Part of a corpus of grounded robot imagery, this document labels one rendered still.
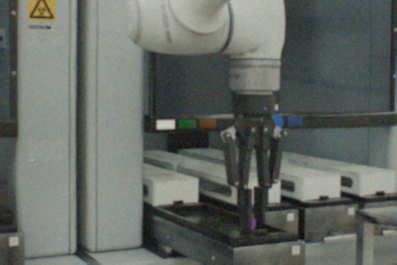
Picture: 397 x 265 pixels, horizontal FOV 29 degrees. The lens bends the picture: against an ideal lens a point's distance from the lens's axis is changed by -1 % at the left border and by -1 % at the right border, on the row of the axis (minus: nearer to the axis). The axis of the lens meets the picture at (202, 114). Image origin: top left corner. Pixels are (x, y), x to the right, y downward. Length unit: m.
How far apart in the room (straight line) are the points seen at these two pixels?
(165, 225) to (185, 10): 0.44
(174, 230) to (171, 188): 0.15
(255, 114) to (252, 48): 0.11
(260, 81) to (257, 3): 0.13
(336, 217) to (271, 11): 0.51
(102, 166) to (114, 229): 0.13
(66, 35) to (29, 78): 0.10
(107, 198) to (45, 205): 0.12
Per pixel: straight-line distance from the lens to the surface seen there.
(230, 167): 1.35
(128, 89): 1.48
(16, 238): 1.36
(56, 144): 1.44
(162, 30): 1.23
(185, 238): 1.38
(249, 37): 1.31
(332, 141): 2.00
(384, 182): 1.76
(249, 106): 1.34
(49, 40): 1.43
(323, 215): 1.62
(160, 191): 1.54
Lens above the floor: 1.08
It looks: 3 degrees down
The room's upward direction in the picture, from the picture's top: 1 degrees clockwise
